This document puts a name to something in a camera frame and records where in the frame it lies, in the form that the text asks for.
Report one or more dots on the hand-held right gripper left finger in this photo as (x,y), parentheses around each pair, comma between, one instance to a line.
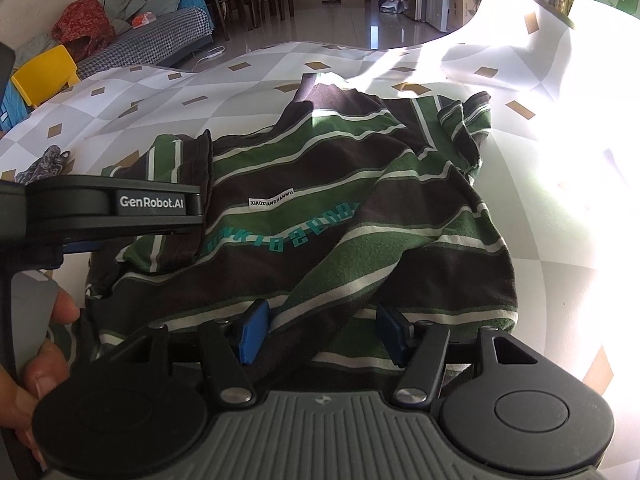
(252,330)

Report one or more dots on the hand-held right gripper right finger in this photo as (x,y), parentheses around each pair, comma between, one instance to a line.
(395,332)

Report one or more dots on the green brown striped shirt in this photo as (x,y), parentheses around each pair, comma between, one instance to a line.
(350,230)

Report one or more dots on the person's left hand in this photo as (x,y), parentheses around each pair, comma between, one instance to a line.
(45,370)

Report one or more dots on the dark grey doodle-print fleece garment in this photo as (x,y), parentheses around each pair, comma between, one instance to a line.
(45,162)

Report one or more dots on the blue cartoon pillow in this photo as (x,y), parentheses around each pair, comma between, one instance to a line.
(10,107)

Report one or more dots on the yellow plastic chair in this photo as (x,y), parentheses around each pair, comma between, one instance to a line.
(45,72)

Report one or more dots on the red patterned cloth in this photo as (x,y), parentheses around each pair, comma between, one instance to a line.
(82,22)

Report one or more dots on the houndstooth covered sofa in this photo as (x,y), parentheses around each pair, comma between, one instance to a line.
(150,35)

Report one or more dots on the orange tissue pack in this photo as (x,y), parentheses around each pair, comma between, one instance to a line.
(143,20)

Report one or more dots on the plastic bag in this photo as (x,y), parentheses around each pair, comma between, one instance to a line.
(392,4)

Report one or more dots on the cardboard box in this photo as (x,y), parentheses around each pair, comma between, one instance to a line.
(459,7)

